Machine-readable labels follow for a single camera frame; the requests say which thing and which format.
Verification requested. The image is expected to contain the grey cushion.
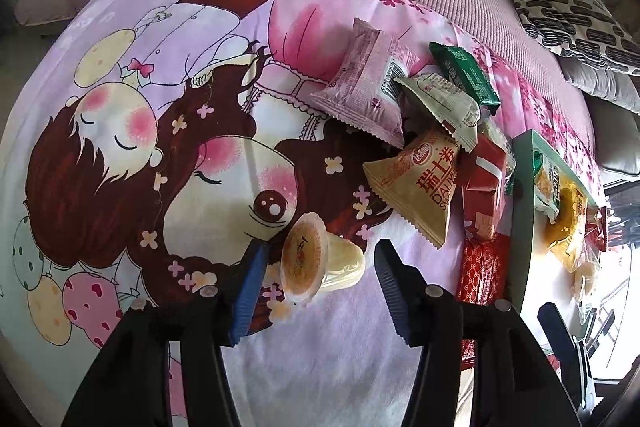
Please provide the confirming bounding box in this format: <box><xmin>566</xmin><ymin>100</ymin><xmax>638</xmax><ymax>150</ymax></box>
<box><xmin>557</xmin><ymin>54</ymin><xmax>640</xmax><ymax>115</ymax></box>

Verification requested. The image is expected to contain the pink snack packet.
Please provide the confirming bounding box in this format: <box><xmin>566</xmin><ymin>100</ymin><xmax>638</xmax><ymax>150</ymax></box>
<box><xmin>310</xmin><ymin>18</ymin><xmax>416</xmax><ymax>150</ymax></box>

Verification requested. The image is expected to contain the red snack packet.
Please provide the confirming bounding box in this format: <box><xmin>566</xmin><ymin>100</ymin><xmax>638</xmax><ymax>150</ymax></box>
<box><xmin>460</xmin><ymin>134</ymin><xmax>511</xmax><ymax>243</ymax></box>

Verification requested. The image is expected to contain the teal cardboard box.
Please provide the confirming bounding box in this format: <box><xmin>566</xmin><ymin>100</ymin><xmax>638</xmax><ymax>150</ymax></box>
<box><xmin>509</xmin><ymin>129</ymin><xmax>613</xmax><ymax>358</ymax></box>

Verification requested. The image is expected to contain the pale green snack packet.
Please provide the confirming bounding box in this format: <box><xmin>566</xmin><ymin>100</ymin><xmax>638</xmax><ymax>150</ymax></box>
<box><xmin>394</xmin><ymin>74</ymin><xmax>482</xmax><ymax>152</ymax></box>

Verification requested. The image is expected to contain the beige orange snack packet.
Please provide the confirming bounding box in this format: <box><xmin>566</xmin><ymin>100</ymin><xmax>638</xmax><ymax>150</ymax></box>
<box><xmin>362</xmin><ymin>129</ymin><xmax>463</xmax><ymax>250</ymax></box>

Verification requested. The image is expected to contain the yellow donut packet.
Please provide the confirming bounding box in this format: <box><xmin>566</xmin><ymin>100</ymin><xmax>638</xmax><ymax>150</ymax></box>
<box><xmin>532</xmin><ymin>149</ymin><xmax>588</xmax><ymax>270</ymax></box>

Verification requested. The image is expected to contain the red grid-patterned packet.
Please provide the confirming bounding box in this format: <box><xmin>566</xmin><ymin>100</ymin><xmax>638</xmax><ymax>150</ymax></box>
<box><xmin>456</xmin><ymin>237</ymin><xmax>511</xmax><ymax>370</ymax></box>

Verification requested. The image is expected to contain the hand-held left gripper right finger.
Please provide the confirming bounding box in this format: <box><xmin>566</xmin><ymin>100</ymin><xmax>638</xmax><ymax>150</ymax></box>
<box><xmin>372</xmin><ymin>238</ymin><xmax>583</xmax><ymax>427</ymax></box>

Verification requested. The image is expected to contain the black and white patterned cushion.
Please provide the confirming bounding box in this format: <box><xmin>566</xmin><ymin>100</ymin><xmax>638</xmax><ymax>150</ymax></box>
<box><xmin>509</xmin><ymin>0</ymin><xmax>640</xmax><ymax>70</ymax></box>

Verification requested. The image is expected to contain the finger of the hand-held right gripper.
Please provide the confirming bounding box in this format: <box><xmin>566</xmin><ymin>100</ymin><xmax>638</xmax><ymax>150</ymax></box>
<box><xmin>537</xmin><ymin>302</ymin><xmax>596</xmax><ymax>427</ymax></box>

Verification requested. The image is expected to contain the clear bread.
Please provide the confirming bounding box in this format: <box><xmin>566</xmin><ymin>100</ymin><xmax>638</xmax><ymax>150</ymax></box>
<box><xmin>570</xmin><ymin>252</ymin><xmax>601</xmax><ymax>308</ymax></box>

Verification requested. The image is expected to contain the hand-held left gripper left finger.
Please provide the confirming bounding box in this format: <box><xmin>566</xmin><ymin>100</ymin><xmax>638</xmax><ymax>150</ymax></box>
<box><xmin>60</xmin><ymin>243</ymin><xmax>271</xmax><ymax>427</ymax></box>

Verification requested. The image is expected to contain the small red foil packet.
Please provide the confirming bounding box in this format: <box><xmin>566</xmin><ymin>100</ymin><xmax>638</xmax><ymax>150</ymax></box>
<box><xmin>582</xmin><ymin>207</ymin><xmax>608</xmax><ymax>253</ymax></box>

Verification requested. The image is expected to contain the yellow pudding cup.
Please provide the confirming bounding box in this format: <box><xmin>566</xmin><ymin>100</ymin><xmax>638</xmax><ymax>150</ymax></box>
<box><xmin>279</xmin><ymin>212</ymin><xmax>367</xmax><ymax>305</ymax></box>

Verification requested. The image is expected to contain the printed blanket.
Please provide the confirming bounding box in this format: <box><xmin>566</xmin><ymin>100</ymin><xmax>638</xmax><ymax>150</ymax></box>
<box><xmin>0</xmin><ymin>0</ymin><xmax>608</xmax><ymax>427</ymax></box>

